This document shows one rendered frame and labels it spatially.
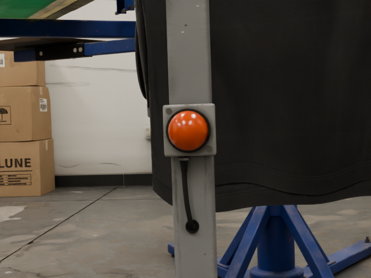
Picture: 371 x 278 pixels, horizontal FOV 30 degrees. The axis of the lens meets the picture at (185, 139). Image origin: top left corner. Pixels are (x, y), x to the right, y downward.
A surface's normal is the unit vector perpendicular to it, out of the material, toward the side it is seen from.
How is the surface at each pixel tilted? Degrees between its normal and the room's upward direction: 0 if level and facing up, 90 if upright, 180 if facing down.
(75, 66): 90
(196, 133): 100
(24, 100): 90
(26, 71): 90
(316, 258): 43
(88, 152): 90
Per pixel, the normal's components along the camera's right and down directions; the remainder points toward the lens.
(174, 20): -0.10, 0.06
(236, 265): -0.42, -0.69
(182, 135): -0.26, 0.22
